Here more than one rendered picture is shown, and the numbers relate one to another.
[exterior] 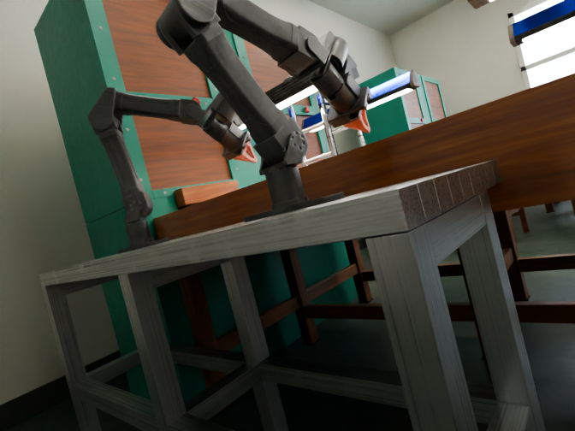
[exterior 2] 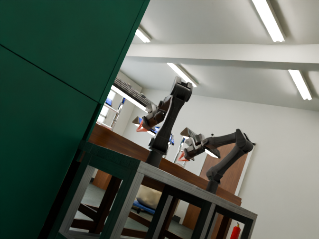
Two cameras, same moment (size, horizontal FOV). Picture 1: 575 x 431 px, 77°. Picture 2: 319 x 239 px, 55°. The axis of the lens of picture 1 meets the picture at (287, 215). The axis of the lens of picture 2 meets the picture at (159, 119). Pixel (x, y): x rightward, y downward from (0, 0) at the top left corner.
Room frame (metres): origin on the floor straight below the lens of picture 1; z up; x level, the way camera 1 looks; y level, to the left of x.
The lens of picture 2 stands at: (1.12, 1.85, 0.62)
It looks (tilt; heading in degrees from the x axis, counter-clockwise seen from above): 11 degrees up; 270
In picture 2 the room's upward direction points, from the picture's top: 22 degrees clockwise
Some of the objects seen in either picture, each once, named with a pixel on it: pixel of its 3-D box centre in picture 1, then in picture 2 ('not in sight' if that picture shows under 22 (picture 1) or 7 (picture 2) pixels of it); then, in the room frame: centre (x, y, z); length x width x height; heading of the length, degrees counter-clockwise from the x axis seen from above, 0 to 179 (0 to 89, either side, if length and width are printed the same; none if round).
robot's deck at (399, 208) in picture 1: (272, 221); (148, 173); (1.05, 0.05, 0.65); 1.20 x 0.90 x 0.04; 48
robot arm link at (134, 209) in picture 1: (137, 212); (157, 146); (1.07, 0.43, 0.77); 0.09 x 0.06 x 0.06; 7
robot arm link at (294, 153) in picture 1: (280, 155); (213, 177); (0.67, -0.01, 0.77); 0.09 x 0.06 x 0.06; 40
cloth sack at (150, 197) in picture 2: not in sight; (156, 196); (0.67, -3.38, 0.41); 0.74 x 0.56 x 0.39; 49
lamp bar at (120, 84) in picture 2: (275, 97); (133, 95); (1.32, -0.07, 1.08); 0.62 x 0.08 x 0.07; 48
